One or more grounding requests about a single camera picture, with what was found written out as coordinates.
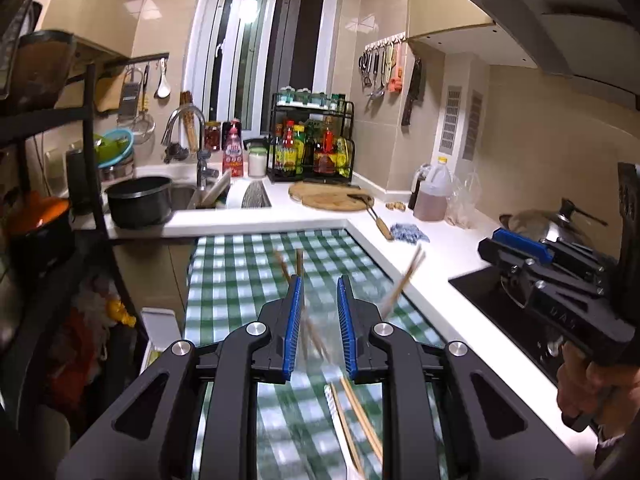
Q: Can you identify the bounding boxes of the white spoon striped handle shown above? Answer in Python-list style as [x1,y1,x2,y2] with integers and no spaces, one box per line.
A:
[326,384,366,478]

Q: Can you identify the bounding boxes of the black shelf rack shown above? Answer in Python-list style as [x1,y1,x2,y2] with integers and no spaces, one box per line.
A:
[0,52,172,411]

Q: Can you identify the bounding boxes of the chrome faucet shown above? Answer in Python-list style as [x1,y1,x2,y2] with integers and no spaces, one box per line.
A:
[160,104,221,191]

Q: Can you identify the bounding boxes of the black spice rack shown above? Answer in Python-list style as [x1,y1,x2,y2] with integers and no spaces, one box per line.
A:
[266,92,355,184]

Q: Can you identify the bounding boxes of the blue cloth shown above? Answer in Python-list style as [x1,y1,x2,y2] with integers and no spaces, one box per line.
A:
[389,222,431,245]

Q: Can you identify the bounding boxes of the yellow plastic bag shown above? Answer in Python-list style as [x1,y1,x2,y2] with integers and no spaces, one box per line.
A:
[107,297,137,329]

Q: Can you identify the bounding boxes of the wall vent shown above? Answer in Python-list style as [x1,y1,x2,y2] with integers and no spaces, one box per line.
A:
[438,84,462,154]
[462,89,485,161]

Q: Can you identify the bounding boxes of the metal wok lid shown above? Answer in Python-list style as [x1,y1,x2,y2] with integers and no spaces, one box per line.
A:
[499,198,609,242]

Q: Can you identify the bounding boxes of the blue basin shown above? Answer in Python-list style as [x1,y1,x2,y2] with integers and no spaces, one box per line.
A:
[97,130,136,169]

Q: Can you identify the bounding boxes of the red vinegar bottle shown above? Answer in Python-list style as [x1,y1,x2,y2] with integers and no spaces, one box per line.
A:
[319,127,337,176]

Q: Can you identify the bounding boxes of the white jar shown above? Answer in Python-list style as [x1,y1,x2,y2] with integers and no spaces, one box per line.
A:
[247,145,269,179]

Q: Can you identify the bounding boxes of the yellow seasoning packet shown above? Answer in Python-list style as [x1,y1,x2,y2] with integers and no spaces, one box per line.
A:
[335,135,351,176]

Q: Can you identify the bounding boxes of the bamboo chopstick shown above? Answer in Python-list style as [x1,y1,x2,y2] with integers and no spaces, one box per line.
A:
[273,250,332,362]
[390,249,427,312]
[382,250,422,317]
[295,248,326,356]

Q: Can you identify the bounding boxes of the red-capped sauce bottle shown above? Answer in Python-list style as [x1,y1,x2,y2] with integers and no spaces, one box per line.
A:
[281,119,296,176]

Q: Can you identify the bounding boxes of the orange lidded pot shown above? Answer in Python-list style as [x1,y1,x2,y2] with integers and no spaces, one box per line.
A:
[4,192,77,272]

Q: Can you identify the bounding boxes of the hanging wooden board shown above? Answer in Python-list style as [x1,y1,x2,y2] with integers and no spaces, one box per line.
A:
[94,72,129,114]

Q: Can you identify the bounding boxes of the utensil hook rail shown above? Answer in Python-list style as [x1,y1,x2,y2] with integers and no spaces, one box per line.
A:
[363,33,406,54]

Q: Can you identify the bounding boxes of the range hood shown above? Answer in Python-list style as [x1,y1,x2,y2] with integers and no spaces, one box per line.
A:
[459,0,640,92]

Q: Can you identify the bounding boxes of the cleaver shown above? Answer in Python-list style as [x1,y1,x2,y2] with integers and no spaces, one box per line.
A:
[400,57,426,127]

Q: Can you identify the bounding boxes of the red chili jar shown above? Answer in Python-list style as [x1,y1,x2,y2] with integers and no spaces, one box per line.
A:
[203,119,222,152]

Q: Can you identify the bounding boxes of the white plastic box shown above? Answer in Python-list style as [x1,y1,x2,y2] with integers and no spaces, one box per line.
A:
[140,307,181,377]

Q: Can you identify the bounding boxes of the dark sauce bottle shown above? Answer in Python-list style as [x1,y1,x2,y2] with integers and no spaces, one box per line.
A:
[305,119,321,174]

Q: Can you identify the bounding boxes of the beige wall cabinet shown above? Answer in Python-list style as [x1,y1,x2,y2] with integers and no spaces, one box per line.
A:
[407,0,497,52]

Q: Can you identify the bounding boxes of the bundle of wooden sticks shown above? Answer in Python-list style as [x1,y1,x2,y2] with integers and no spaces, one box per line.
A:
[179,90,199,154]

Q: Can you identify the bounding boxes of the round wooden cutting board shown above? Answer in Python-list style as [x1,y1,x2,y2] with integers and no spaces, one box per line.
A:
[288,179,375,210]

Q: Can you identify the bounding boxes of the person's right hand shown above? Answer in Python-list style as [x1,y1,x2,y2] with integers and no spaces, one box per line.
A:
[555,347,640,456]

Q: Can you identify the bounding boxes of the wooden-handled kitchen tool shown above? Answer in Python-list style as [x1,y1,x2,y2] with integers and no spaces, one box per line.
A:
[347,193,394,241]

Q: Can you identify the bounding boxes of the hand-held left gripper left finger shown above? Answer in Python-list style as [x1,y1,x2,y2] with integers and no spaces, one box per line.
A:
[55,274,306,480]

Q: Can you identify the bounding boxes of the hanging metal spoon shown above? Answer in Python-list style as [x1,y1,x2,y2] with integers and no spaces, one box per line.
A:
[369,47,389,99]

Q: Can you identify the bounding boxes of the black gas stove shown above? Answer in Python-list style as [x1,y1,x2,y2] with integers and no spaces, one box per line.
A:
[448,264,622,392]

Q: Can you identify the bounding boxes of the kitchen scissors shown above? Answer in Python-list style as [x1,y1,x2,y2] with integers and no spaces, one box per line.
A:
[358,49,375,87]

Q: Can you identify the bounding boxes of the clear plastic bag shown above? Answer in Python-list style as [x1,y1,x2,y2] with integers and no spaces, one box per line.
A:
[446,172,484,229]

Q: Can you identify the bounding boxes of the metal grater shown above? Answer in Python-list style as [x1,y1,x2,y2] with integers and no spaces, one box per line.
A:
[118,67,141,124]

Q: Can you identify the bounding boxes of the orange peeler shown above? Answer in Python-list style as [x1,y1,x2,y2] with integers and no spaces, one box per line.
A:
[389,44,405,94]

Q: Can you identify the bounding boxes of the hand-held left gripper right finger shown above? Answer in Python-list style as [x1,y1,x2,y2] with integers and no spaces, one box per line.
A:
[336,274,586,480]

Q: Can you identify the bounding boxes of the white ladle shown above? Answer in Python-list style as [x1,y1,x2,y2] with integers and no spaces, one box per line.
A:
[153,57,172,100]

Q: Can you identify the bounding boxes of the row of small spice jars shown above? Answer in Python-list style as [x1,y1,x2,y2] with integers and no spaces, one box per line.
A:
[277,85,347,111]

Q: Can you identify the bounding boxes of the dark round pan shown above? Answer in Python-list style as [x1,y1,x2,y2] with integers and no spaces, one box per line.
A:
[14,29,79,107]

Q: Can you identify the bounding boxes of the black cooking pot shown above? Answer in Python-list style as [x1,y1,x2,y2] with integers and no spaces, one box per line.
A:
[104,175,174,230]

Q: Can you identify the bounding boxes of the dark cylindrical cup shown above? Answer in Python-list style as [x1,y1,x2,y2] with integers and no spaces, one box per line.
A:
[65,147,94,216]

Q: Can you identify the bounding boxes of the plastic oil jug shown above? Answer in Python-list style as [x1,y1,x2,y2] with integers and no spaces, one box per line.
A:
[412,155,454,222]

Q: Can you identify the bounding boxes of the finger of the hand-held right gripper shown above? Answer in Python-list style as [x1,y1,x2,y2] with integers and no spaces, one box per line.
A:
[477,237,547,291]
[492,227,609,281]

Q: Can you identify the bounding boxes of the green checkered tablecloth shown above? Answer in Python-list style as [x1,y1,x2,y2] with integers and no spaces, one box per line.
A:
[182,227,451,480]

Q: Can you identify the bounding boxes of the hanging mesh strainer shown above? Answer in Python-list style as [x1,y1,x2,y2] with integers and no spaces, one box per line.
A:
[127,109,156,136]

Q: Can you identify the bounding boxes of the green colander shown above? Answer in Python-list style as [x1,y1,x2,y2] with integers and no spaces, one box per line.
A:
[92,127,134,161]

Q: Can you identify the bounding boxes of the row of wooden chopsticks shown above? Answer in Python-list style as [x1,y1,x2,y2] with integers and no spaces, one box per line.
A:
[331,378,384,467]

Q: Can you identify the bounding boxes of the pink dish soap bottle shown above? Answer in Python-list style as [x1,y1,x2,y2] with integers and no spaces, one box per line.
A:
[222,118,246,179]

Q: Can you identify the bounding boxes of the yellow-green sauce bottle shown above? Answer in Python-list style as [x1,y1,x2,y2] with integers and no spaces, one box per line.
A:
[292,124,306,176]

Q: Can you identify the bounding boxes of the striped dish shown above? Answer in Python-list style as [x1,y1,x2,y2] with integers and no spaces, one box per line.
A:
[227,179,274,210]

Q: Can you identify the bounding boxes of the window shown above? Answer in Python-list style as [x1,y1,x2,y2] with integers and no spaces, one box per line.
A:
[184,0,347,132]

